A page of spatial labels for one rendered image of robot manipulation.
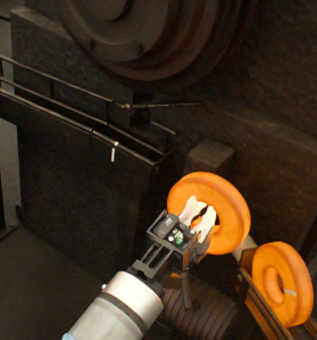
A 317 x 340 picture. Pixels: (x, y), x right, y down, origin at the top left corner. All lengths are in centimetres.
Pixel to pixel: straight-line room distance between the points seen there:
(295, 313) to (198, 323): 27
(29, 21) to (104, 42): 47
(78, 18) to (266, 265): 61
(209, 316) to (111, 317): 44
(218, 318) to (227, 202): 37
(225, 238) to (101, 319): 28
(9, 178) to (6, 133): 34
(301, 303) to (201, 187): 27
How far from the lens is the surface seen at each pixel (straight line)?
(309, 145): 105
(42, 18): 141
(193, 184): 83
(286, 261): 91
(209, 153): 106
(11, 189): 212
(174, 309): 113
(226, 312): 111
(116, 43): 95
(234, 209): 82
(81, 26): 100
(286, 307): 94
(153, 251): 76
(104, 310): 71
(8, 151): 232
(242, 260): 100
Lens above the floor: 142
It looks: 39 degrees down
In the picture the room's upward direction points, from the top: 10 degrees clockwise
